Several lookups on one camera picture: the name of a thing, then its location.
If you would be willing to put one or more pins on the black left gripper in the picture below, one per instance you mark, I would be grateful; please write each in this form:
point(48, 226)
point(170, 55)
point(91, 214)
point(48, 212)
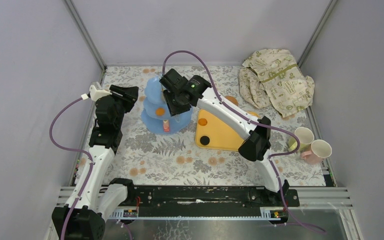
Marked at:
point(120, 96)

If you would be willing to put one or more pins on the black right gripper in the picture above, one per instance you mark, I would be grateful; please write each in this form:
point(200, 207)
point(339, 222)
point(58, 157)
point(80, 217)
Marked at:
point(172, 110)

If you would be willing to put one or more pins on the orange flower cookie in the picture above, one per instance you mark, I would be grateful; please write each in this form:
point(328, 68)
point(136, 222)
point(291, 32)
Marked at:
point(160, 111)

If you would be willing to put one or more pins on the pink cake slice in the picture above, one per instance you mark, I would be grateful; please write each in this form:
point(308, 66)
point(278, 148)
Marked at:
point(166, 126)

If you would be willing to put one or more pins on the blue three-tier cake stand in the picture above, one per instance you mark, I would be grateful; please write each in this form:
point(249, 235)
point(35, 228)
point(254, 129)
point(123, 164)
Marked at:
point(154, 99)

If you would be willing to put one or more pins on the yellow serving tray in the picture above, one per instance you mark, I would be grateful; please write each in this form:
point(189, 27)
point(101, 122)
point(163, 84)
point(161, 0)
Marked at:
point(222, 136)

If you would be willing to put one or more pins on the black round cookie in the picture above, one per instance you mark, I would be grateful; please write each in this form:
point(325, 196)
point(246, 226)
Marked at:
point(204, 140)

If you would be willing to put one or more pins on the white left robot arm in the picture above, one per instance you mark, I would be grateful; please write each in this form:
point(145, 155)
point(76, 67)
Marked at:
point(84, 214)

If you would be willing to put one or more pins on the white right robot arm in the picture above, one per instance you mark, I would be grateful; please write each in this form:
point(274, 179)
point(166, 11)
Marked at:
point(254, 131)

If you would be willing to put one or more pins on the orange round cookie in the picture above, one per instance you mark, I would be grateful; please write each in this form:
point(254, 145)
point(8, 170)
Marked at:
point(202, 121)

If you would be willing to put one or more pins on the floral tablecloth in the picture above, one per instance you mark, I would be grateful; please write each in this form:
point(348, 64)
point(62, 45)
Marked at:
point(175, 159)

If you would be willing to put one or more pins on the printed cloth bag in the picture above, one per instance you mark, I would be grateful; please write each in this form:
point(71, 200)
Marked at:
point(272, 77)

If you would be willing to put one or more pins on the green paper cup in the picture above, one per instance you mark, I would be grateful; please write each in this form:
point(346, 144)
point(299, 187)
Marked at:
point(305, 136)

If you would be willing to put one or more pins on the pink paper cup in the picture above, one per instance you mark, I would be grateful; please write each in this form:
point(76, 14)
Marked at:
point(316, 152)

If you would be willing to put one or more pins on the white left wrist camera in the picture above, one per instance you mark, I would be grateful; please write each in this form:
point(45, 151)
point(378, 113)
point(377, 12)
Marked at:
point(95, 92)

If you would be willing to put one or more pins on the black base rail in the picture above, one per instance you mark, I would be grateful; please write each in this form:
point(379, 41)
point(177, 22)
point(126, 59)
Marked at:
point(157, 195)

